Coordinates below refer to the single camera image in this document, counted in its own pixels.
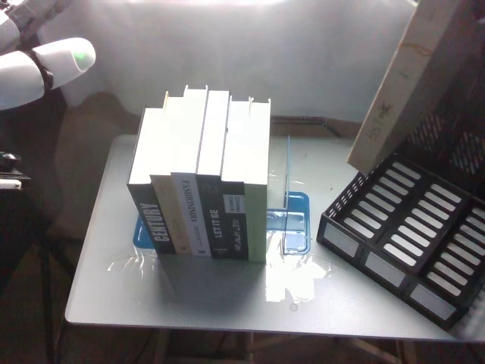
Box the black Century book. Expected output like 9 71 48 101
127 107 177 255

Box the black book with white label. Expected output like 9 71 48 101
221 96 253 262

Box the pale green book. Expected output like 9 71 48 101
244 97 272 262

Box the cream hardcover book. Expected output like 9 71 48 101
346 0 478 174

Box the black tripod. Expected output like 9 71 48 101
0 150 77 364

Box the black slotted file tray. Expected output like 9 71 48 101
316 152 485 331

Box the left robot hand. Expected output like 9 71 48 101
0 0 96 111

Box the white Fashionopolis book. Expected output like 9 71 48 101
170 85 212 257

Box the black Let It Be book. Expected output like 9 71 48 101
195 89 231 260

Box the pale yellow paperback book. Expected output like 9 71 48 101
150 90 190 255

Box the blue transparent bookend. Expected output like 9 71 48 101
132 135 312 255

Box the black mesh crate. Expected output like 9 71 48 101
397 37 485 176

